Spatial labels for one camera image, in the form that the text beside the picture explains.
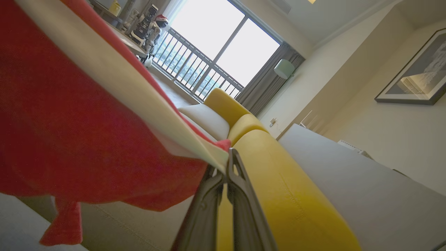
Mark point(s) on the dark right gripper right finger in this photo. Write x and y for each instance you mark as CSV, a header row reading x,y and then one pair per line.
x,y
249,219

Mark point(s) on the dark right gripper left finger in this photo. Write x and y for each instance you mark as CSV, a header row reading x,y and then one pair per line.
x,y
202,219

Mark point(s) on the red garment with white trim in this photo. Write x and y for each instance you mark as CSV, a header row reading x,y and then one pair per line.
x,y
69,122

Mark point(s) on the yellow sofa cushion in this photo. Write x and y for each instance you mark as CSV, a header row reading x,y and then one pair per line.
x,y
224,104
247,127
296,195

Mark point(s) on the light grey sofa cushion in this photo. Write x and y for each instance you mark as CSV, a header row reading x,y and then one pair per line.
x,y
209,120

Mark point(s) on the grey sofa backrest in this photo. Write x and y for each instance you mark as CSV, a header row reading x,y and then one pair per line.
x,y
369,195

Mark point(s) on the white slatted appliance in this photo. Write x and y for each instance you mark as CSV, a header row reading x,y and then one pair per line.
x,y
352,145

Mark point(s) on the grey curtain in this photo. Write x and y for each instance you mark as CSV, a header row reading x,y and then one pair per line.
x,y
268,83

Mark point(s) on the grey balcony railing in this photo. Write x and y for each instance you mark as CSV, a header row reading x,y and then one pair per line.
x,y
195,69

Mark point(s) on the large bright window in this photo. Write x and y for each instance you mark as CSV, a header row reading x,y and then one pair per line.
x,y
226,38

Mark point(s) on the white black background robot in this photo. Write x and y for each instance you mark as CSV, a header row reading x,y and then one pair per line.
x,y
148,28

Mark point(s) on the white ceiling air vent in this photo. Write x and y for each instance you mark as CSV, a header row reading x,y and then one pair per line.
x,y
281,5

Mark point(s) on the yellow jar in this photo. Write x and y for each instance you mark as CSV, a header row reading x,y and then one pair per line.
x,y
115,7

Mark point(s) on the white wall socket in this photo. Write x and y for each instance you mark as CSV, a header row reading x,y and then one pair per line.
x,y
273,122

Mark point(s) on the dark framed wall picture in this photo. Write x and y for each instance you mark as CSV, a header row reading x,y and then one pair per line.
x,y
416,75

